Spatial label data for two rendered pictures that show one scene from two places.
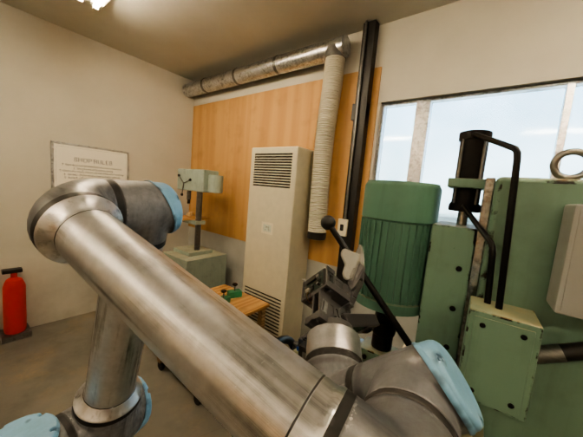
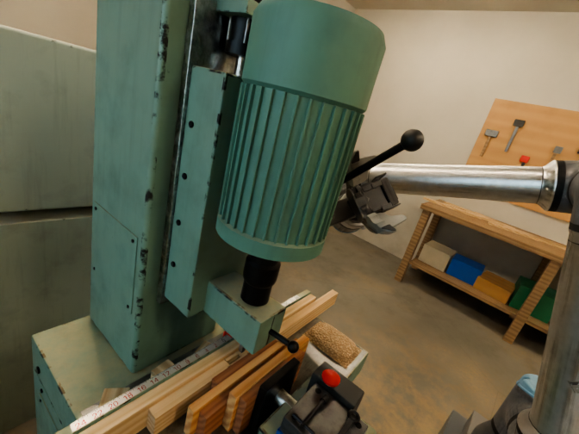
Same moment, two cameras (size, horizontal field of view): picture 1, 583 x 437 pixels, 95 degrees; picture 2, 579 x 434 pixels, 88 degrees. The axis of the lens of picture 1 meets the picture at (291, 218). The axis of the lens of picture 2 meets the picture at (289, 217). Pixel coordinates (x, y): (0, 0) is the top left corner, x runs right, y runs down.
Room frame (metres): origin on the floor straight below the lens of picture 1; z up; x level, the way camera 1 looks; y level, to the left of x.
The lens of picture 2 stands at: (1.12, -0.25, 1.40)
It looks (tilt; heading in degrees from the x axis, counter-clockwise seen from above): 20 degrees down; 179
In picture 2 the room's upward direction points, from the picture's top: 15 degrees clockwise
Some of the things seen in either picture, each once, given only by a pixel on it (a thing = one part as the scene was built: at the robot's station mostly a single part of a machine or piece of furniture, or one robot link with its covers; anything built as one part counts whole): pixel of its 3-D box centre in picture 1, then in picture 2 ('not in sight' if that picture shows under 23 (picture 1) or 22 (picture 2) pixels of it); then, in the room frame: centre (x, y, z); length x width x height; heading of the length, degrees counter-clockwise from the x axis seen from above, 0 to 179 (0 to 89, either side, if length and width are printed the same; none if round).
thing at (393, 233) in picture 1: (394, 244); (292, 142); (0.67, -0.27, 1.35); 0.18 x 0.18 x 0.31
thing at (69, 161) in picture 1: (93, 170); not in sight; (2.68, 2.00, 1.48); 0.64 x 0.02 x 0.46; 142
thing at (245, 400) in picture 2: not in sight; (271, 387); (0.72, -0.20, 0.94); 0.16 x 0.01 x 0.07; 146
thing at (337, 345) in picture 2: not in sight; (333, 338); (0.53, -0.06, 0.91); 0.12 x 0.09 x 0.03; 56
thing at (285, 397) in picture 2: not in sight; (289, 404); (0.76, -0.17, 0.95); 0.09 x 0.07 x 0.09; 146
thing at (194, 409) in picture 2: not in sight; (241, 381); (0.72, -0.25, 0.93); 0.22 x 0.01 x 0.06; 146
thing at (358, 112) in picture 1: (349, 209); not in sight; (2.07, -0.44, 1.35); 0.12 x 0.10 x 2.70; 52
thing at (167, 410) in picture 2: not in sight; (271, 338); (0.59, -0.21, 0.92); 0.55 x 0.02 x 0.04; 146
